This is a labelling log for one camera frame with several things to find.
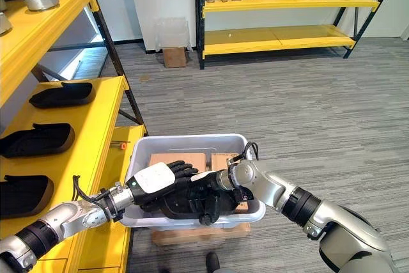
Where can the yellow shelf rack, black posts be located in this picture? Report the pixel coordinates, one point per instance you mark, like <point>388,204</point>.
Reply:
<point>89,116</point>

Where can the black sole-shaped part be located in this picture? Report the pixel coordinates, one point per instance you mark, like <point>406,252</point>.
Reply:
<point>179,206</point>
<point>22,194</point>
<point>64,94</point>
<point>38,140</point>

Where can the long yellow shelf rack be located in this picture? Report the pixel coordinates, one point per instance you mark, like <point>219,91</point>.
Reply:
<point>281,3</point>

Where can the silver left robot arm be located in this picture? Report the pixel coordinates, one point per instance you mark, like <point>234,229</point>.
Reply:
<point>60,218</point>

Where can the cardboard box with flat lid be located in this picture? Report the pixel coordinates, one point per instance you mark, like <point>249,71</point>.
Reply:
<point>174,57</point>

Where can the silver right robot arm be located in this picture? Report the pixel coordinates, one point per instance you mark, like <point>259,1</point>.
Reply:
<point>319,212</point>

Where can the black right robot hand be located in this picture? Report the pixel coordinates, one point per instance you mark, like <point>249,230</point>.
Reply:
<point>206,186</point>

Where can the clear plastic container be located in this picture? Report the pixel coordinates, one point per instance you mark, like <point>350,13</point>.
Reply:
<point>172,34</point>

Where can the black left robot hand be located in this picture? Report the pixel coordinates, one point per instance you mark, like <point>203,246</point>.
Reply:
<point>153,179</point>

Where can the dark robot foot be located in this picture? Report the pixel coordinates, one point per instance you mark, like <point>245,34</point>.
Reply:
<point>213,261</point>

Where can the white plastic box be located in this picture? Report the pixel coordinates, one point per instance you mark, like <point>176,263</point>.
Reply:
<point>143,148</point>

